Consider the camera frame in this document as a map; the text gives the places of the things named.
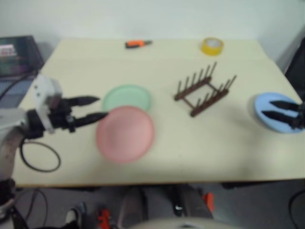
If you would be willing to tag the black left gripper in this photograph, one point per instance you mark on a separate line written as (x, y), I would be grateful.
(62, 114)

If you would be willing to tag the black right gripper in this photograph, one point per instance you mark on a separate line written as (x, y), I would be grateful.
(300, 119)

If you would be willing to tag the red plate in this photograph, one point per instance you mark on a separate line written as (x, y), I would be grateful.
(126, 136)

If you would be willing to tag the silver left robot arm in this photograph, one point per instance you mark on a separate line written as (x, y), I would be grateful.
(9, 148)

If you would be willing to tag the brown wooden dish rack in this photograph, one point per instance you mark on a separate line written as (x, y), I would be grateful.
(209, 102)

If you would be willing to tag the blue plate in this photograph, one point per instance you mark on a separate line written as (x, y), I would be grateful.
(262, 103)

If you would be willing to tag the green plate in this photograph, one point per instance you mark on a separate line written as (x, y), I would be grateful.
(126, 95)

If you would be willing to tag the orange black utility knife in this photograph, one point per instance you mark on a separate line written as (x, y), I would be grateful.
(134, 44)

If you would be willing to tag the open laptop computer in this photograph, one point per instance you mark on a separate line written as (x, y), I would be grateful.
(19, 57)

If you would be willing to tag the yellow tape roll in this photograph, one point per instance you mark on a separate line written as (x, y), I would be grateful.
(209, 51)

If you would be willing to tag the black and white shoe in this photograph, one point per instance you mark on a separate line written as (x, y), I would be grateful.
(74, 214)

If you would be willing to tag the orange black clamp tool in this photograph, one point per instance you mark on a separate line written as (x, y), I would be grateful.
(103, 218)

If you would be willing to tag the small orange object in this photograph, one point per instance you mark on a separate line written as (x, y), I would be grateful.
(208, 198)

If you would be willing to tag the dark grey rounded seat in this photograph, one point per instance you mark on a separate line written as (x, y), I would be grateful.
(155, 202)

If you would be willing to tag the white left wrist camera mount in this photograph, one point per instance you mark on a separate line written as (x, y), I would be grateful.
(44, 88)

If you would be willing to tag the black table frame bar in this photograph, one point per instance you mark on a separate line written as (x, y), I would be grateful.
(262, 185)

